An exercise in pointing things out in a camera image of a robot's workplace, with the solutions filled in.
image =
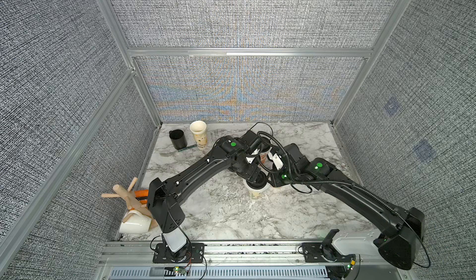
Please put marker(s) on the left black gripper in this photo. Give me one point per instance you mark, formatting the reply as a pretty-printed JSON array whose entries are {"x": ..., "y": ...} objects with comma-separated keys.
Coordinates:
[{"x": 251, "y": 172}]

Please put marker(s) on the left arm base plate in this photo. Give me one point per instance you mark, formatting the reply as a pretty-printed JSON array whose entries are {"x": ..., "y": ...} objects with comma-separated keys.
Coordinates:
[{"x": 190, "y": 253}]

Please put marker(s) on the orange mug on rack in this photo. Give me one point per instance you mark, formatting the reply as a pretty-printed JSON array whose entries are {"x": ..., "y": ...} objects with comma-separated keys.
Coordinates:
[{"x": 141, "y": 196}]

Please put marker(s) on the white mug on rack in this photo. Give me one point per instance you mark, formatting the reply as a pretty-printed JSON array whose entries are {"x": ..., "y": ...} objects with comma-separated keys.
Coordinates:
[{"x": 135, "y": 222}]

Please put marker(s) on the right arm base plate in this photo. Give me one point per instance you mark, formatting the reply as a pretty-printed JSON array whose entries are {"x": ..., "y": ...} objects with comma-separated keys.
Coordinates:
[{"x": 315, "y": 252}]

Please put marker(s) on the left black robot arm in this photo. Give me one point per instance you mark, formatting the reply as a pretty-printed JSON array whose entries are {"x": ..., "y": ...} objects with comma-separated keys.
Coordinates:
[{"x": 238, "y": 155}]

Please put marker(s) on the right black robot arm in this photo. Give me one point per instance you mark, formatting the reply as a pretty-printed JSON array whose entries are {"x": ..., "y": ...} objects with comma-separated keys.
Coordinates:
[{"x": 401, "y": 230}]

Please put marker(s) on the wooden peg rack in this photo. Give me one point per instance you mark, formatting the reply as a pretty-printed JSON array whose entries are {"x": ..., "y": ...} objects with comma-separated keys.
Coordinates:
[{"x": 127, "y": 194}]

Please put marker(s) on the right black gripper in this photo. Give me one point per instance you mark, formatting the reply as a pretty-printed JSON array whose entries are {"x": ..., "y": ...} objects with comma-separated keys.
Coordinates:
[{"x": 275, "y": 178}]

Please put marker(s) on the black cylindrical cup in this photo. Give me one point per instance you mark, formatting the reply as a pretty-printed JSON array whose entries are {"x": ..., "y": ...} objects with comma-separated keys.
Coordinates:
[{"x": 178, "y": 139}]

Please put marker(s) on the paper cup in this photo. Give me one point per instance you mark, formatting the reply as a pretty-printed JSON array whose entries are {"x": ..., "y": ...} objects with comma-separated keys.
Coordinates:
[
  {"x": 264, "y": 155},
  {"x": 199, "y": 131},
  {"x": 256, "y": 194}
]

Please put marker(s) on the black lid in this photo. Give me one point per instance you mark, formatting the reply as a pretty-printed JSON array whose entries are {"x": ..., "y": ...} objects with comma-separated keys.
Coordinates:
[{"x": 259, "y": 183}]

